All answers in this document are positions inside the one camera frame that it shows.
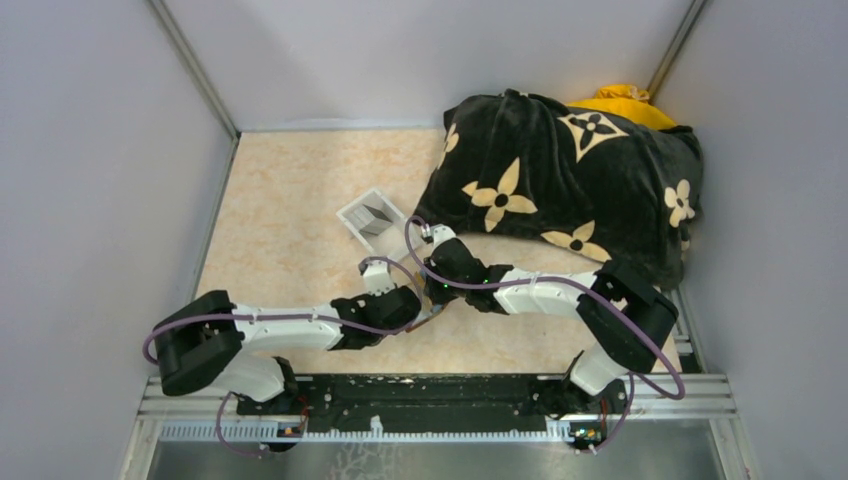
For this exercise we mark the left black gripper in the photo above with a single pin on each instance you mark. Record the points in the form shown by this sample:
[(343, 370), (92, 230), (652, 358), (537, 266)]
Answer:
[(368, 297)]

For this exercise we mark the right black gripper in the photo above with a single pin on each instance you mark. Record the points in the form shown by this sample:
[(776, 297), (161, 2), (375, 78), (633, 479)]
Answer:
[(436, 295)]

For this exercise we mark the brown leather card holder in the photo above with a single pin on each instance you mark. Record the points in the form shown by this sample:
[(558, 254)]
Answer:
[(424, 299)]

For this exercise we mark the white translucent plastic card box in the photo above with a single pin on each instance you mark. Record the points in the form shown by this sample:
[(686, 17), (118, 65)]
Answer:
[(377, 223)]

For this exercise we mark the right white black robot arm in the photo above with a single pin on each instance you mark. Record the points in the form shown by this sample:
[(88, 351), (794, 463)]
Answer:
[(629, 320)]

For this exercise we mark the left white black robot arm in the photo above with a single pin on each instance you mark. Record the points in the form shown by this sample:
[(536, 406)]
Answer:
[(216, 343)]

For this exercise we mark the black floral plush blanket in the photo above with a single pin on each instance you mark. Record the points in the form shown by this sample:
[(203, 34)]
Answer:
[(589, 181)]

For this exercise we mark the yellow cloth bundle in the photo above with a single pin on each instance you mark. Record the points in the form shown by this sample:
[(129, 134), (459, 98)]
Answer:
[(627, 101)]

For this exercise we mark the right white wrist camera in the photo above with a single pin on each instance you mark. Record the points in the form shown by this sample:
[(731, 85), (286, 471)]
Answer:
[(435, 235)]

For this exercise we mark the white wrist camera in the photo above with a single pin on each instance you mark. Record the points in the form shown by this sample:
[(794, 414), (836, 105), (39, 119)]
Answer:
[(435, 235), (376, 276)]

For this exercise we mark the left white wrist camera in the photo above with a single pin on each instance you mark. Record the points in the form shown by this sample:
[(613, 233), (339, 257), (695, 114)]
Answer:
[(376, 276)]

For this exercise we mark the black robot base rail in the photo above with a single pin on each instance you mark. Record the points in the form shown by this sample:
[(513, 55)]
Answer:
[(438, 404)]

